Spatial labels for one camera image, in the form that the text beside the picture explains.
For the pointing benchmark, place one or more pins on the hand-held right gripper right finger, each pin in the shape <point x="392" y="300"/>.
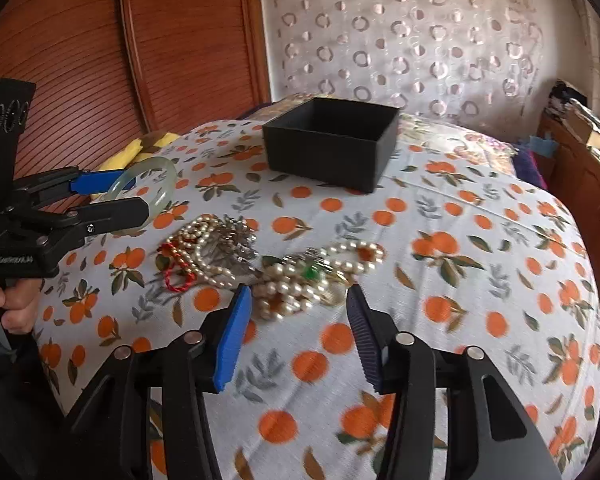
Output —
<point x="365" y="342"/>

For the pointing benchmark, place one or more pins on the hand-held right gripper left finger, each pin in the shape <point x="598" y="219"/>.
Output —
<point x="232" y="340"/>

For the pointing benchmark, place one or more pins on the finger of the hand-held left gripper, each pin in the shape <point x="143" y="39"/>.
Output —
<point x="120" y="212"/>
<point x="96" y="180"/>

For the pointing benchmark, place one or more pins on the pale green jade bangle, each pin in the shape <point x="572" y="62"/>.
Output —
<point x="166" y="182"/>

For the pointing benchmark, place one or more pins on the black square box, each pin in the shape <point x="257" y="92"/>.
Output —
<point x="325" y="152"/>

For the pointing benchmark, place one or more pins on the silver metal jewelry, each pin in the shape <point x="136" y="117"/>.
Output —
<point x="237" y="245"/>

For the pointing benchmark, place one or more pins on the person's left hand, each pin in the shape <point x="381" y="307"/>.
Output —
<point x="16" y="316"/>

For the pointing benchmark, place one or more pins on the yellow cloth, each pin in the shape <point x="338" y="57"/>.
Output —
<point x="125" y="152"/>

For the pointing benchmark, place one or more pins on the wooden slatted wardrobe door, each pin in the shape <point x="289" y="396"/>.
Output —
<point x="55" y="35"/>
<point x="190" y="35"/>

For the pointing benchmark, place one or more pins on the floral pillow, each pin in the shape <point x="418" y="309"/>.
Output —
<point x="460" y="147"/>

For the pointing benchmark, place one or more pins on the purple cloth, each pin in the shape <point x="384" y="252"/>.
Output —
<point x="530" y="167"/>

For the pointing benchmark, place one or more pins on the wooden side cabinet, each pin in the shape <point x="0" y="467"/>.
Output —
<point x="585" y="185"/>

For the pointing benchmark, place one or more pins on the pile of clutter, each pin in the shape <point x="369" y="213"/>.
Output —
<point x="580" y="115"/>

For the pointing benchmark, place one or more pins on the white circle pattern curtain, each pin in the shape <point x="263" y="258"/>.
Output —
<point x="405" y="30"/>

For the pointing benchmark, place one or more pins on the white pipe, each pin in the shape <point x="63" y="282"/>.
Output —
<point x="592" y="35"/>

